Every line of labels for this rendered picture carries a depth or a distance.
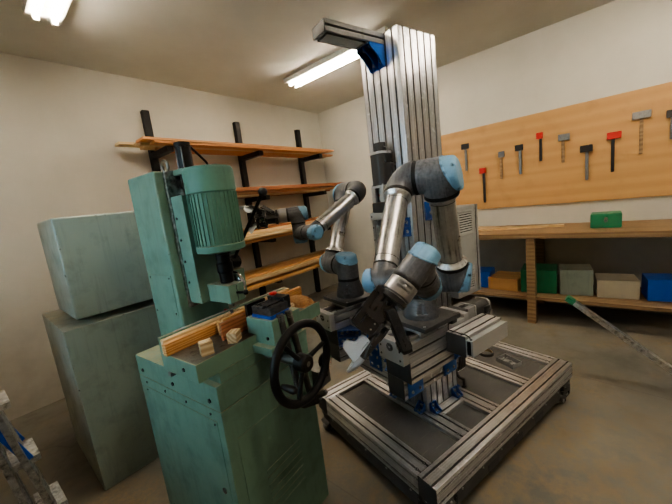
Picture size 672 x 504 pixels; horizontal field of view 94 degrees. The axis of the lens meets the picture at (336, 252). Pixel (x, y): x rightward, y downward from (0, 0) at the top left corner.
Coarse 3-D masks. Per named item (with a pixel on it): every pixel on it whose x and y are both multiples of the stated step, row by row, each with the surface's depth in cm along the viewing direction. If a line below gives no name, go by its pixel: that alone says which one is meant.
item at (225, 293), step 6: (216, 282) 125; (234, 282) 121; (240, 282) 121; (210, 288) 123; (216, 288) 121; (222, 288) 119; (228, 288) 117; (234, 288) 119; (240, 288) 121; (210, 294) 124; (216, 294) 122; (222, 294) 119; (228, 294) 117; (234, 294) 119; (240, 294) 121; (210, 300) 125; (216, 300) 123; (222, 300) 120; (228, 300) 118; (234, 300) 119
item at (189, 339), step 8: (296, 288) 153; (200, 328) 113; (208, 328) 114; (216, 328) 117; (184, 336) 107; (192, 336) 109; (200, 336) 112; (208, 336) 114; (168, 344) 103; (176, 344) 105; (184, 344) 107; (192, 344) 109; (168, 352) 103; (176, 352) 105
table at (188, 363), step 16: (304, 336) 119; (192, 352) 103; (224, 352) 102; (240, 352) 107; (256, 352) 110; (272, 352) 106; (176, 368) 101; (192, 368) 95; (208, 368) 97; (224, 368) 102
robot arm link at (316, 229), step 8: (352, 184) 173; (360, 184) 172; (352, 192) 168; (360, 192) 169; (344, 200) 165; (352, 200) 167; (360, 200) 171; (336, 208) 162; (344, 208) 165; (320, 216) 160; (328, 216) 160; (336, 216) 162; (312, 224) 157; (320, 224) 157; (328, 224) 160; (304, 232) 157; (312, 232) 152; (320, 232) 155
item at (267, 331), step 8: (296, 312) 116; (248, 320) 113; (256, 320) 110; (264, 320) 108; (272, 320) 107; (296, 320) 116; (248, 328) 114; (256, 328) 111; (264, 328) 108; (272, 328) 106; (256, 336) 112; (264, 336) 109; (272, 336) 107; (280, 336) 109; (272, 344) 108
